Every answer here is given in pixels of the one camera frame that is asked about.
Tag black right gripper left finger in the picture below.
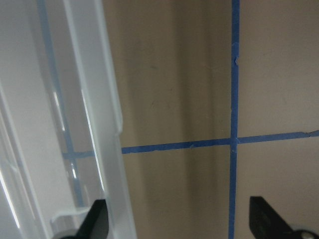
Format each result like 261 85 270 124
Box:
65 199 110 239

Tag clear plastic box lid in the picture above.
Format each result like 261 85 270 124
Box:
0 0 137 239

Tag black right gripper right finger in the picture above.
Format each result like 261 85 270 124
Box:
249 196 299 239

